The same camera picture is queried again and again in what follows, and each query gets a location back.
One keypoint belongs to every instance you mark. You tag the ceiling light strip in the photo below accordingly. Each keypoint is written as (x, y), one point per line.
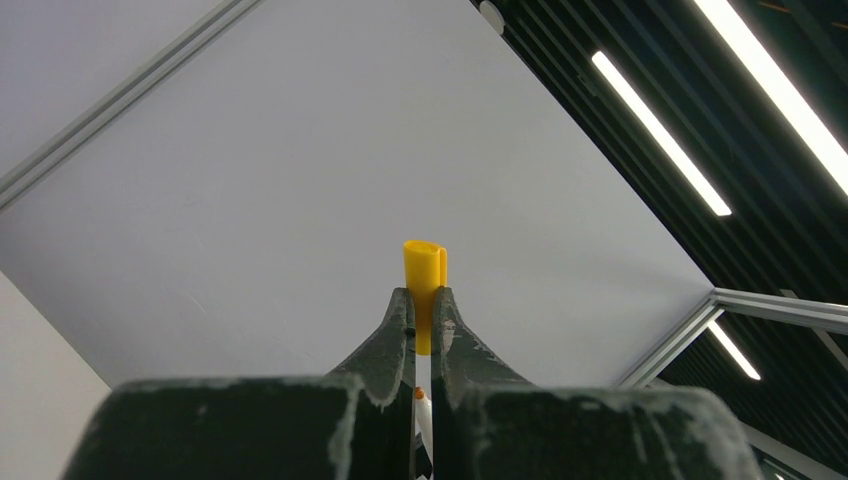
(660, 134)
(734, 353)
(778, 88)

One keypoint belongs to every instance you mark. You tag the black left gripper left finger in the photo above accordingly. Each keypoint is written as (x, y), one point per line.
(354, 422)

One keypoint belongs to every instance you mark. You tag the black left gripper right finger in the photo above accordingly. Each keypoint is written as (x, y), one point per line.
(491, 423)

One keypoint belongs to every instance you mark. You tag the lower ceiling light strip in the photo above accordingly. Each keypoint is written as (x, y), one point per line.
(734, 353)

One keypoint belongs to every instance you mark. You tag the right ceiling light strip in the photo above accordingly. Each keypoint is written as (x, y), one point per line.
(778, 88)

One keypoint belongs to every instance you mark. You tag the white orange marker pen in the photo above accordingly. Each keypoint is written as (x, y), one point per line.
(424, 419)

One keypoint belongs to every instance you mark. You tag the yellow marker cap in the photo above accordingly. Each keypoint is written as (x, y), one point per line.
(425, 268)

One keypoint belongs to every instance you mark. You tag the left ceiling light strip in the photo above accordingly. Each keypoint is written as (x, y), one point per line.
(660, 134)

